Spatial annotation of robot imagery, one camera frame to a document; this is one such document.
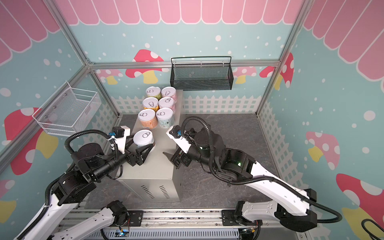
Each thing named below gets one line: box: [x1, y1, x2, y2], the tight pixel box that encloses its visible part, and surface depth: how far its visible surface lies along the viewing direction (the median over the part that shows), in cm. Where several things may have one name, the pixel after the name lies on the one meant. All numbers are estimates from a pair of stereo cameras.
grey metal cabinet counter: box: [118, 90, 182, 202], surface depth 67 cm
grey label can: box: [133, 129, 156, 154], surface depth 58 cm
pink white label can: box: [158, 97, 176, 112], surface depth 71 cm
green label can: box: [146, 86, 162, 100], surface depth 76 cm
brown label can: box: [137, 108, 158, 130], surface depth 66 cm
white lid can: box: [156, 107, 175, 129], surface depth 66 cm
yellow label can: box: [142, 97, 160, 112], surface depth 71 cm
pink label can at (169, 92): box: [161, 86, 177, 103], surface depth 76 cm
